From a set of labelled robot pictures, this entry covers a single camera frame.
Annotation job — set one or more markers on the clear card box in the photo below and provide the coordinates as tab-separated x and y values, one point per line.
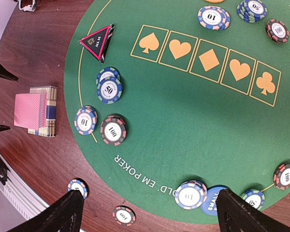
49	130

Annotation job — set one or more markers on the triangular black red button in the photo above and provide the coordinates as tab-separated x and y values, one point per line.
97	43

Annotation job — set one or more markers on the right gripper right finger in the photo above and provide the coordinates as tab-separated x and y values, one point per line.
236	215

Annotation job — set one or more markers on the pink playing card deck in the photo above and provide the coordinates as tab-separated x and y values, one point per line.
30	110

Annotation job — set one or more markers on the blue round button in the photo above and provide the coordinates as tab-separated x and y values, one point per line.
209	206

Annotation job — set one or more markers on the round green poker mat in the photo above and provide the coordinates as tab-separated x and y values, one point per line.
211	105

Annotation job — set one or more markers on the orange round button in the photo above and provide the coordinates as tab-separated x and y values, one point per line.
214	1

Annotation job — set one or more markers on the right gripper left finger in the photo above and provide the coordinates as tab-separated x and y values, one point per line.
65	215

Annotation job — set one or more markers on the green blue chip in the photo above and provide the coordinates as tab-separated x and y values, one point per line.
252	11
254	197
109	86

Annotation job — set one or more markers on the brown chip stack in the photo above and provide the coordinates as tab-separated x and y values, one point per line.
123	215

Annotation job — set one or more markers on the blue white chips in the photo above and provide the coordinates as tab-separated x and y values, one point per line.
214	18
191	194
85	120

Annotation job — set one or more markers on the blue white chip stack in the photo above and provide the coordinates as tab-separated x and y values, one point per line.
80	185

